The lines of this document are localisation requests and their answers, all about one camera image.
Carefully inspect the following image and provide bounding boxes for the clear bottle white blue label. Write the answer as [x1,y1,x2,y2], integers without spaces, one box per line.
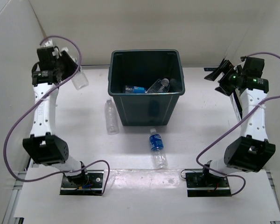
[71,66,89,90]

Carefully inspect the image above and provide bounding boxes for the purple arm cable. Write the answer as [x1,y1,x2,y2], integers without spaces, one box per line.
[3,35,111,196]
[196,51,280,196]

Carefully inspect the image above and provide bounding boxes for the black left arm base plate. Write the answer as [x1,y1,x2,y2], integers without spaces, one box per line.
[59,170,105,196]

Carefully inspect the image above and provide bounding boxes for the clear unlabelled plastic bottle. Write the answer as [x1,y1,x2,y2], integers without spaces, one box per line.
[105,98,119,135]

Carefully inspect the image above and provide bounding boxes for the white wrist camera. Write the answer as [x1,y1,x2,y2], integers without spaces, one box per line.
[40,39,69,58]
[233,56,247,71]

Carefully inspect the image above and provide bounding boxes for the clear bottle dark blue label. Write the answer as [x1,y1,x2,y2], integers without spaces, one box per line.
[149,128,168,168]

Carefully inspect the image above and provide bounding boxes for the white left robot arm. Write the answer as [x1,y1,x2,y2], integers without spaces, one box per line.
[22,43,89,187]

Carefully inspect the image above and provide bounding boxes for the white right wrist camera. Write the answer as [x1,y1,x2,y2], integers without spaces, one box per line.
[233,56,247,71]

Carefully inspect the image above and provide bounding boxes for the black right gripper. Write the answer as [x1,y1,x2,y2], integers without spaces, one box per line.
[203,60,244,97]

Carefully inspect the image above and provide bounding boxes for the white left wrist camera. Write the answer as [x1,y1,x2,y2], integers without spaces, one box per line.
[40,39,69,58]

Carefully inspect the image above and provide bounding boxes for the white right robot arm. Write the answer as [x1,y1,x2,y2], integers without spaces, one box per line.
[200,57,276,187]

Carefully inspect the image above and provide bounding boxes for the clear bottle apple label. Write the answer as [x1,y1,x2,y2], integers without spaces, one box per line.
[146,78,170,93]

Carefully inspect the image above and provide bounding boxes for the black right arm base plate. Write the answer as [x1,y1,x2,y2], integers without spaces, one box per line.
[180,169,231,197]

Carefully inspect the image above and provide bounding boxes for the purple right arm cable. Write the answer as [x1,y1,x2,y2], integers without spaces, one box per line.
[196,51,280,196]

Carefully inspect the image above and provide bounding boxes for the dark green plastic bin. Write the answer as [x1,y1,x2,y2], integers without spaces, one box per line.
[108,49,185,126]

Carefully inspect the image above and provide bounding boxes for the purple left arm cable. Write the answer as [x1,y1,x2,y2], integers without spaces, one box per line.
[3,35,111,196]

